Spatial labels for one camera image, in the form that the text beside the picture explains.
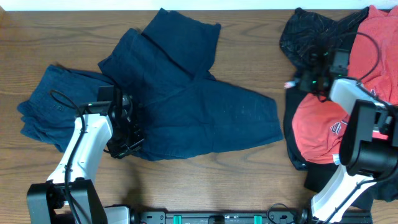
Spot dark navy shorts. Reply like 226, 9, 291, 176
99, 9, 283, 161

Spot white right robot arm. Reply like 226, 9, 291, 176
297, 49, 397, 223

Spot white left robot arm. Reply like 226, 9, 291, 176
27, 89, 144, 223

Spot black patterned garment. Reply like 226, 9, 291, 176
279, 7, 369, 71

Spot red t-shirt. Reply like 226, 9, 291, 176
292, 6, 397, 164

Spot folded blue shorts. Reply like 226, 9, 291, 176
17, 65, 114, 152

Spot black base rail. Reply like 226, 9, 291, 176
105, 202, 374, 224

